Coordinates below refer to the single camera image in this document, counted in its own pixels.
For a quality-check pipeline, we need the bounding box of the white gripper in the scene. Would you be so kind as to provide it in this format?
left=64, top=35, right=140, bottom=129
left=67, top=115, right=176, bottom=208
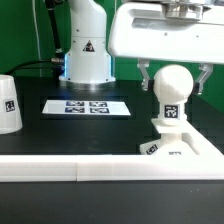
left=108, top=2, right=224, bottom=95

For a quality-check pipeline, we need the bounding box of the white lamp bulb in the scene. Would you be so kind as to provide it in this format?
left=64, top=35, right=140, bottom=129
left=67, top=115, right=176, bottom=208
left=153, top=65, right=194, bottom=126

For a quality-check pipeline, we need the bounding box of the white lamp base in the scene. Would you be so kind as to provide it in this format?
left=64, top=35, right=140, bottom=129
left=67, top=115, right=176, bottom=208
left=139, top=118, right=195, bottom=157

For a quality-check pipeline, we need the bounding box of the white lamp hood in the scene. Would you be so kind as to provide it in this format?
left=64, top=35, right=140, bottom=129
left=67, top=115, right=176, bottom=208
left=0, top=75, right=22, bottom=134

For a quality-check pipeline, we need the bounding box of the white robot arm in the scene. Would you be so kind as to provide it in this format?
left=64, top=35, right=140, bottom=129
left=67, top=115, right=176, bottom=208
left=60, top=0, right=224, bottom=94

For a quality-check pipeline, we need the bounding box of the white L-shaped fence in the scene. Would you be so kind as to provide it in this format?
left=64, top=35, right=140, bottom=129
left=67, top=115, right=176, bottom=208
left=0, top=123, right=224, bottom=182

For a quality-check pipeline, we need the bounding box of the white tag sheet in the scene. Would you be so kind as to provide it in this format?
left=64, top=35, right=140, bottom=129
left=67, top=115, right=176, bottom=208
left=42, top=100, right=130, bottom=116

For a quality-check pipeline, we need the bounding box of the black cable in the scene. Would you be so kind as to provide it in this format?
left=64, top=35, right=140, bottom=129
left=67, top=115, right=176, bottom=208
left=4, top=57, right=66, bottom=76

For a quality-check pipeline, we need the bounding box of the black corrugated hose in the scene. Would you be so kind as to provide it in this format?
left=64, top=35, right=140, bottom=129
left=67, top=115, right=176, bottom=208
left=44, top=0, right=65, bottom=54

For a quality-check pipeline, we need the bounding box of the white thin cable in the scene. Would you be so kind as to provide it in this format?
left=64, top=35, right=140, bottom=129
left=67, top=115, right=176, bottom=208
left=31, top=0, right=42, bottom=61

